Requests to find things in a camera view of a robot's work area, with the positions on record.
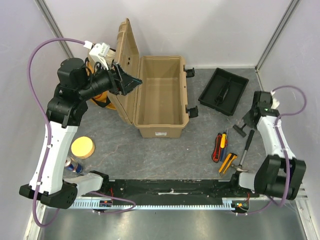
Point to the red black pliers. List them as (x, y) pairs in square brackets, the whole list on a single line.
[(216, 154)]

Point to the black toolbox tray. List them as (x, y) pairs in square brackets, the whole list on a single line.
[(223, 91)]

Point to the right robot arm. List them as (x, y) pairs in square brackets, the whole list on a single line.
[(281, 173)]

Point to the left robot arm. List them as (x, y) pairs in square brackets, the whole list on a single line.
[(77, 85)]

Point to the slotted cable duct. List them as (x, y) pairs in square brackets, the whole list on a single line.
[(105, 204)]

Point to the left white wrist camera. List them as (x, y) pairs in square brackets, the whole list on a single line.
[(98, 52)]

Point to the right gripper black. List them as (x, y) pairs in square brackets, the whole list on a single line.
[(250, 118)]

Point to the black rubber mallet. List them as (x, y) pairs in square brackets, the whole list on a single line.
[(240, 129)]

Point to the tan plastic toolbox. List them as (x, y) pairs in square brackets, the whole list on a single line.
[(158, 107)]

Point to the round wooden disc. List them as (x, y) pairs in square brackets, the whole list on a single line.
[(83, 147)]

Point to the steel claw hammer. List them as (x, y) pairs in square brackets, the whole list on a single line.
[(246, 152)]

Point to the orange paper shopping bag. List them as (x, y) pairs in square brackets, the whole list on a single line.
[(102, 99)]

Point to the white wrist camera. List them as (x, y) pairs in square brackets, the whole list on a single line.
[(275, 102), (98, 52)]

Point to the aluminium frame rail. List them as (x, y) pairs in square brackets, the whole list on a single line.
[(43, 7)]

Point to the yellow handled pliers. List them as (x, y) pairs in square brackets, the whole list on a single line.
[(223, 141)]

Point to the blue silver drink can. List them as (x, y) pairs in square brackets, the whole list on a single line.
[(72, 165)]

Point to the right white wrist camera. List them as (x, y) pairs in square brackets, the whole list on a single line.
[(275, 102)]

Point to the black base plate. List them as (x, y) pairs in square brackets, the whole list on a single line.
[(126, 188)]

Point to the blue red screwdriver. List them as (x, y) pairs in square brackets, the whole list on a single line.
[(223, 152)]

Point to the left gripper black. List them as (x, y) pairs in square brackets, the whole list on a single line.
[(127, 83)]

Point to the yellow black utility knife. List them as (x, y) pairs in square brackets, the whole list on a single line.
[(227, 163)]

